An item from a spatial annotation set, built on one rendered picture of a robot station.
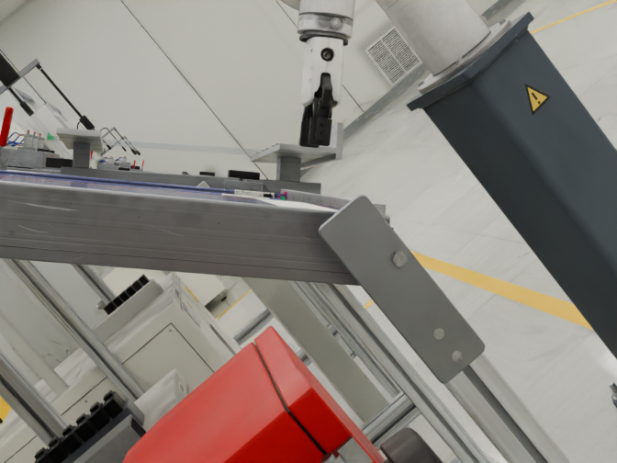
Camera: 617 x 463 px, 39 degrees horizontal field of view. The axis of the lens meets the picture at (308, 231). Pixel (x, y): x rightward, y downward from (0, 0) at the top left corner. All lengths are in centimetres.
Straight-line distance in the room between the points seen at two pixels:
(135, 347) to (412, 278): 156
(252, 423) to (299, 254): 43
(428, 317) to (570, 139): 84
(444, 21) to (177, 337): 111
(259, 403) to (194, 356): 189
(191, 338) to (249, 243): 149
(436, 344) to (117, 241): 28
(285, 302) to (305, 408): 134
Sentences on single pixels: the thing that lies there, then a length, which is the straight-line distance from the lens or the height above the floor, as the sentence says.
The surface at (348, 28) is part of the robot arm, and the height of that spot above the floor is 87.
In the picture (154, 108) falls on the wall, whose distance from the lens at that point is 885.
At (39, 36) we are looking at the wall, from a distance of 900.
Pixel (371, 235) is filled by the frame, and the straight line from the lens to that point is 71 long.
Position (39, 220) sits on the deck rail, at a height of 91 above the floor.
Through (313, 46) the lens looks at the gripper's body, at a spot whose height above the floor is 88.
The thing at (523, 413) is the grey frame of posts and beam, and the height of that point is 52.
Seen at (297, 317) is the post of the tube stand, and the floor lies 51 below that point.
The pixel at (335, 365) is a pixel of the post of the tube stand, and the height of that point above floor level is 39.
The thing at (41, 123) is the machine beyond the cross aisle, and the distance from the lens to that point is 575.
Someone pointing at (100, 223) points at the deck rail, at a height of 87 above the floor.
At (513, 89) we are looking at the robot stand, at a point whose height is 62.
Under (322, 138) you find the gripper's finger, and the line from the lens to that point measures 130.
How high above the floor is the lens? 87
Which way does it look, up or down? 9 degrees down
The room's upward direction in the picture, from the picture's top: 39 degrees counter-clockwise
